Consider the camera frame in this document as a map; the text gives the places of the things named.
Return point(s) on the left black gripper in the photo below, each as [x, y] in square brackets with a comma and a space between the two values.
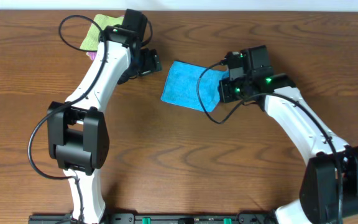
[154, 62]

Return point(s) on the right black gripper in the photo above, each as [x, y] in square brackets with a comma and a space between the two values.
[225, 96]

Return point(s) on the blue cloth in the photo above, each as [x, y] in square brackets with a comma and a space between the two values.
[185, 86]

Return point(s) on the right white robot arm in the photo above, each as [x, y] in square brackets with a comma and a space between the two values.
[329, 190]

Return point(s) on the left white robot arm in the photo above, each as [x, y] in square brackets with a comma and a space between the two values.
[77, 133]

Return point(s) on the pink folded cloth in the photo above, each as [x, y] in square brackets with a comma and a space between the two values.
[92, 55]

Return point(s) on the green folded cloth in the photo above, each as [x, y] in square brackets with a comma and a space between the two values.
[96, 34]

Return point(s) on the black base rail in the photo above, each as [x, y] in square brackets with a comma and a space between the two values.
[132, 218]

